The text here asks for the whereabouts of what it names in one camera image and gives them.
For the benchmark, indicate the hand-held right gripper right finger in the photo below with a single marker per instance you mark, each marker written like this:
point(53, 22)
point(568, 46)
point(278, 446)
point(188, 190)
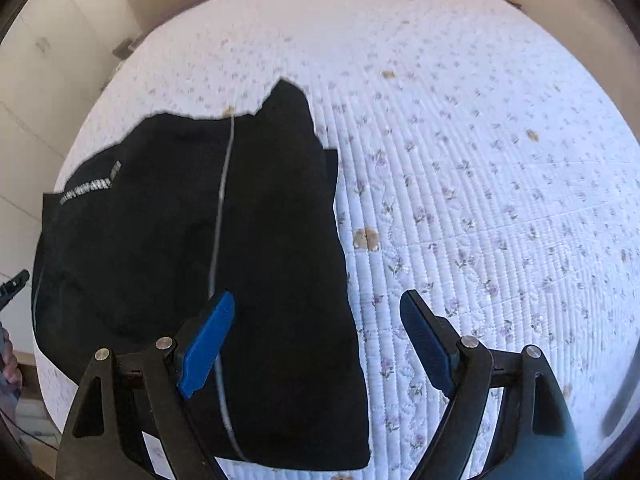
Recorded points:
point(425, 335)

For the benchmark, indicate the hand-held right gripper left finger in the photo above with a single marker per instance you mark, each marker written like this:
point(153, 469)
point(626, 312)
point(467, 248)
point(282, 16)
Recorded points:
point(207, 345)

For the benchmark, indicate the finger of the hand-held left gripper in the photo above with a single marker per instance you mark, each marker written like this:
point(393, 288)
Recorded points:
point(14, 286)

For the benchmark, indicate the black hooded jacket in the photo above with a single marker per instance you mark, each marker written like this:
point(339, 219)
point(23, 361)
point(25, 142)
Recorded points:
point(275, 260)

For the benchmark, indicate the person's left hand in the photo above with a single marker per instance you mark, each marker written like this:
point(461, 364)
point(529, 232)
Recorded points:
point(10, 360)

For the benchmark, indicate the white floral quilted bed cover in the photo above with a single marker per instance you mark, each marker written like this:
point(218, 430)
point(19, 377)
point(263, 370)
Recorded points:
point(475, 185)

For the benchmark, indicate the white wardrobe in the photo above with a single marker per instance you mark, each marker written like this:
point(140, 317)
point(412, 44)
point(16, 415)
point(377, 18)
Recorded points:
point(30, 110)

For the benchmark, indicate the small dark bedside object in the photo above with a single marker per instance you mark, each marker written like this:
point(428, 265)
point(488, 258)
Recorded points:
point(123, 46)

